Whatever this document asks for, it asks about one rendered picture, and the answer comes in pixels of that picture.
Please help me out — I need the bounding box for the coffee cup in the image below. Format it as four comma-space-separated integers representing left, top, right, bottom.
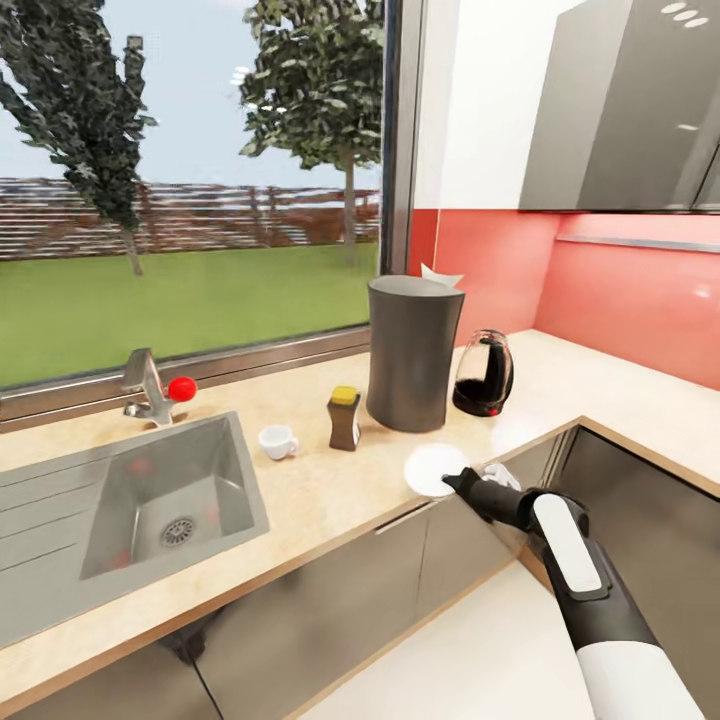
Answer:
258, 425, 299, 459

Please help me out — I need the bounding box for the saucer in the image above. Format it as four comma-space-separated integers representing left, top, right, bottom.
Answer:
404, 443, 469, 498

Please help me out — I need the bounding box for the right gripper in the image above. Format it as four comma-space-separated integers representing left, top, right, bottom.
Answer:
442, 466, 506, 523

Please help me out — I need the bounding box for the paper coffee filter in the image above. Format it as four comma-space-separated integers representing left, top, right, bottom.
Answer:
421, 265, 463, 287

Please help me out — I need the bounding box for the electric kettle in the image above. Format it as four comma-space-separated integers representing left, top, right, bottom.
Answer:
452, 329, 515, 417

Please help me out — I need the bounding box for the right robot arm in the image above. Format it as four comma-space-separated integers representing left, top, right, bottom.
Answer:
442, 462, 706, 720

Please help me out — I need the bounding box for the bottle of coffee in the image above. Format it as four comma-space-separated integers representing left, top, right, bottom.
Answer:
327, 386, 362, 451

